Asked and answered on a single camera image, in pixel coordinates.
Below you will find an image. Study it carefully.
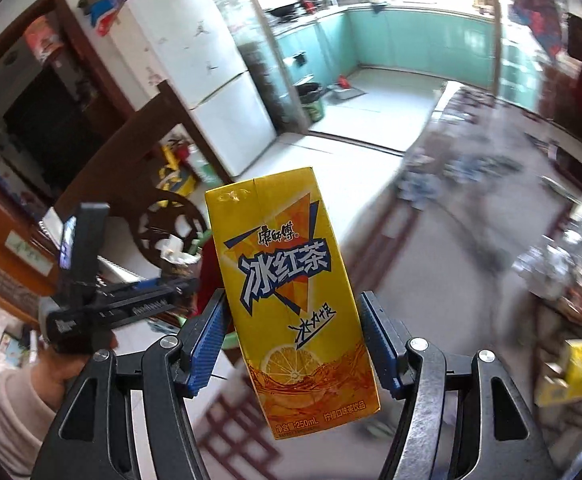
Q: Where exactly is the yellow cardboard box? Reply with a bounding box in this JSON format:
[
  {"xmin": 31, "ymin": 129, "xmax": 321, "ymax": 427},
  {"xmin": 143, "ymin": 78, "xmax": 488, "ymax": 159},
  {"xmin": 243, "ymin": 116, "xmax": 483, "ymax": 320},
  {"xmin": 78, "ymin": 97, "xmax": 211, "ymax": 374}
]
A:
[{"xmin": 534, "ymin": 339, "xmax": 582, "ymax": 408}]

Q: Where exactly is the yellow iced tea carton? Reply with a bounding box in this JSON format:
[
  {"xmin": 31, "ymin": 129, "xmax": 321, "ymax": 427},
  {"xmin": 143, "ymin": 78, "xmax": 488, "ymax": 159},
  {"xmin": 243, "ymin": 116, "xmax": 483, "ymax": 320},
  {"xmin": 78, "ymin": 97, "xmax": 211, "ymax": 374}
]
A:
[{"xmin": 205, "ymin": 168, "xmax": 381, "ymax": 440}]

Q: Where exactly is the red green trash bin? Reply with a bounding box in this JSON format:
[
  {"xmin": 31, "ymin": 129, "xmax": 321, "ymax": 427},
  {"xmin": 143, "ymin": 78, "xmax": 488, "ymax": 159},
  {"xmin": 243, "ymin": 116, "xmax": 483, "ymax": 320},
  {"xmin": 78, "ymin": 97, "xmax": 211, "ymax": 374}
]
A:
[{"xmin": 170, "ymin": 237, "xmax": 224, "ymax": 318}]

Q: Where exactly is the black kitchen waste bin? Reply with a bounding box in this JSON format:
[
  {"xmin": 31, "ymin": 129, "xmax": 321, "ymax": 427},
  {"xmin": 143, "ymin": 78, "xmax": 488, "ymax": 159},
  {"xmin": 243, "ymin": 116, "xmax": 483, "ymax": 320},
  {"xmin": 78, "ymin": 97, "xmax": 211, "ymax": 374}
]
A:
[{"xmin": 295, "ymin": 82, "xmax": 324, "ymax": 124}]

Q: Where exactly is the person's left hand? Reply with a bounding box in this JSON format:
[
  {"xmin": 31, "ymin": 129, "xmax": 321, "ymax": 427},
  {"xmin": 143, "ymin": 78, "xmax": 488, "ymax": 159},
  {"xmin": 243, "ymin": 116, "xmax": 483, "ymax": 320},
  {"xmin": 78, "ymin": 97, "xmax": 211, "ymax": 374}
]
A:
[{"xmin": 29, "ymin": 332, "xmax": 121, "ymax": 411}]

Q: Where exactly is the dark wooden chair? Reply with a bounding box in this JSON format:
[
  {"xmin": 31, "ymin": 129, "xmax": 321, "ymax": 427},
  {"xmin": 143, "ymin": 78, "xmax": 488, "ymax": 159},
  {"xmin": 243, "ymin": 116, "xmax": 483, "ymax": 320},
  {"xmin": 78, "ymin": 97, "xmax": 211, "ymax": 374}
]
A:
[{"xmin": 54, "ymin": 80, "xmax": 233, "ymax": 266}]

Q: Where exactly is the white refrigerator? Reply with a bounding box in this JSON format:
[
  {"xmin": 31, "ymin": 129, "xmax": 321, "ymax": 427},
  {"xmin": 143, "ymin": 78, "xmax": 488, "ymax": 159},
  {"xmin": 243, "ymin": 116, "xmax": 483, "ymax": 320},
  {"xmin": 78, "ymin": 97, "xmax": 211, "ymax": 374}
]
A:
[{"xmin": 108, "ymin": 0, "xmax": 276, "ymax": 177}]

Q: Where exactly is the red mop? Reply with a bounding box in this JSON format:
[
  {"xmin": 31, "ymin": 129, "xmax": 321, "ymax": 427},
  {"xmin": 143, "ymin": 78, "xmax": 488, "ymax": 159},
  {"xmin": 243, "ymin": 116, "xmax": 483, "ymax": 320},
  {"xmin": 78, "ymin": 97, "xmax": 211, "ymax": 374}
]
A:
[{"xmin": 329, "ymin": 77, "xmax": 366, "ymax": 102}]

